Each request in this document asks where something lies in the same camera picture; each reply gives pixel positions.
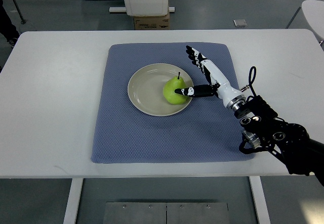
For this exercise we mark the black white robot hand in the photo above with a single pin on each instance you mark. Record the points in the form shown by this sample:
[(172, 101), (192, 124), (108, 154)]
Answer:
[(218, 85)]

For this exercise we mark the green pear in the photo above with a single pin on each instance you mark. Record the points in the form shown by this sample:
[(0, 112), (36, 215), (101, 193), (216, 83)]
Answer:
[(171, 85)]

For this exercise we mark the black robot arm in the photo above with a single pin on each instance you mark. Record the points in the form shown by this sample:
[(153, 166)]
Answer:
[(290, 143)]

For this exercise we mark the grey floor outlet plate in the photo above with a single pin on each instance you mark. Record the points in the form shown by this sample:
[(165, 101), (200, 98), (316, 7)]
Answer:
[(240, 23)]

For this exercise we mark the cream ceramic plate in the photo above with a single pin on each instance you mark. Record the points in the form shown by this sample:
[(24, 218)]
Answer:
[(145, 89)]

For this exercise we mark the blue woven placemat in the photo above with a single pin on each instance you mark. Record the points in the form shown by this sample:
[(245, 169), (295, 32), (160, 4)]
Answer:
[(205, 131)]

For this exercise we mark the brown cardboard box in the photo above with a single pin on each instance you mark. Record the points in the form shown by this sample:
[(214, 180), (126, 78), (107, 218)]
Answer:
[(152, 22)]

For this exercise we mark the white round side table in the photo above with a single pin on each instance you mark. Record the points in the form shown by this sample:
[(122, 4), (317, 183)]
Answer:
[(313, 13)]

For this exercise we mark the white right table leg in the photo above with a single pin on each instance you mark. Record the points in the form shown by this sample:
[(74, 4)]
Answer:
[(259, 200)]

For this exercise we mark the white table leg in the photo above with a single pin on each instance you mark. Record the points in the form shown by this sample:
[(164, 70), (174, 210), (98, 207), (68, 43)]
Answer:
[(73, 201), (259, 200)]

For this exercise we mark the white left table leg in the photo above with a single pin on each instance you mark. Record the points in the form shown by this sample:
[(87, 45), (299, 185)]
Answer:
[(73, 201)]

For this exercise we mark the black tripod leg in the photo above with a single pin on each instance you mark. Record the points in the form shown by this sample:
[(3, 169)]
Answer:
[(23, 20)]

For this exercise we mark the person's dark trouser leg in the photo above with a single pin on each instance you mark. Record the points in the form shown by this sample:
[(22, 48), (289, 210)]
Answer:
[(8, 30)]

